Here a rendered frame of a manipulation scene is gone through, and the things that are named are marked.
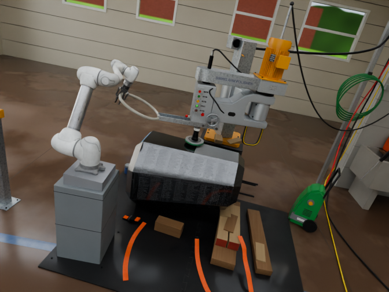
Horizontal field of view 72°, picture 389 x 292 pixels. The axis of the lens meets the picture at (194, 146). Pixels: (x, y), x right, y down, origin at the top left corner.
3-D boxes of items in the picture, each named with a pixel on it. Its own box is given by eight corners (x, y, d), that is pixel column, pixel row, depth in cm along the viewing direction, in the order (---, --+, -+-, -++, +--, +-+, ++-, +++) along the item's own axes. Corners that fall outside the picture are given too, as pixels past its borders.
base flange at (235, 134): (208, 127, 405) (209, 124, 403) (239, 135, 400) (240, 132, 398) (203, 139, 361) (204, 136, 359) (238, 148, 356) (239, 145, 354)
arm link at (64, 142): (70, 157, 209) (44, 149, 210) (79, 158, 225) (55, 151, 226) (101, 66, 217) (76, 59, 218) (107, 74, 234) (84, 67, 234)
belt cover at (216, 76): (275, 93, 305) (279, 79, 298) (283, 99, 283) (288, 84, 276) (193, 79, 290) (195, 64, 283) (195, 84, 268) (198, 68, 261)
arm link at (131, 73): (135, 82, 285) (124, 75, 283) (142, 70, 280) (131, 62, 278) (131, 83, 274) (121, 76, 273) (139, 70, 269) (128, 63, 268)
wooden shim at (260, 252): (254, 242, 295) (255, 241, 295) (264, 245, 294) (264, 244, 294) (255, 260, 273) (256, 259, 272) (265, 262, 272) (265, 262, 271)
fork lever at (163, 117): (216, 125, 313) (217, 121, 311) (219, 131, 296) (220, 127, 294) (157, 115, 302) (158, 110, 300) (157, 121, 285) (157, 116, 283)
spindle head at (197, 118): (219, 121, 313) (227, 84, 295) (221, 128, 294) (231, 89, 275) (189, 117, 308) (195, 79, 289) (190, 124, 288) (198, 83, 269)
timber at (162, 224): (153, 229, 294) (155, 221, 289) (157, 223, 304) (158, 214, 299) (179, 238, 289) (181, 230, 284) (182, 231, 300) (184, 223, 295)
